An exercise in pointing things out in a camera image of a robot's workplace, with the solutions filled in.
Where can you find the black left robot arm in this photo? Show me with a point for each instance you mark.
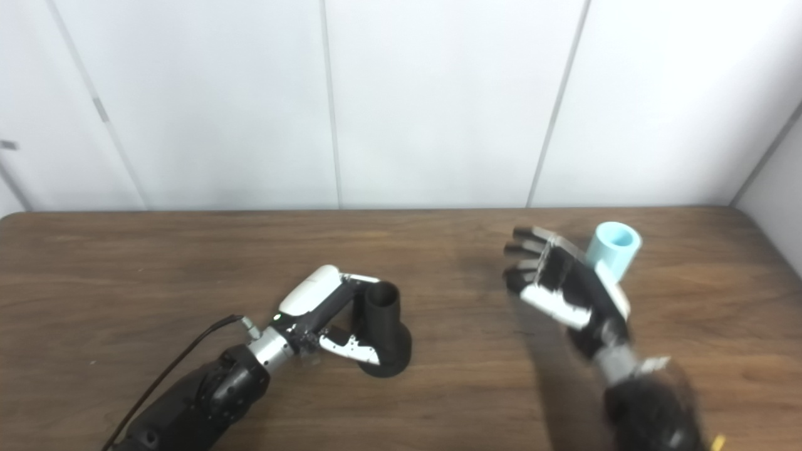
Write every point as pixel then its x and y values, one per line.
pixel 200 401

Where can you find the black flared nozzle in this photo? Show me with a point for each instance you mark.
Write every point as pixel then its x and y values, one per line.
pixel 383 326

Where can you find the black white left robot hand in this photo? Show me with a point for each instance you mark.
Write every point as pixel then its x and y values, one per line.
pixel 307 294

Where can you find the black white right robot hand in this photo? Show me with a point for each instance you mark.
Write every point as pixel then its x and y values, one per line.
pixel 573 288

